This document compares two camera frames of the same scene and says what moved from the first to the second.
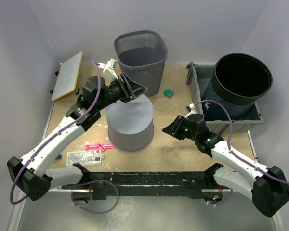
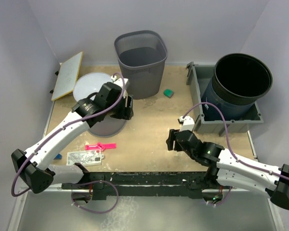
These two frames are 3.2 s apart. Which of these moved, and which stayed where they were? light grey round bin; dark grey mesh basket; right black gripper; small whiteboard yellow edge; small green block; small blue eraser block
Moved: light grey round bin; right black gripper
Stayed: small whiteboard yellow edge; small blue eraser block; small green block; dark grey mesh basket
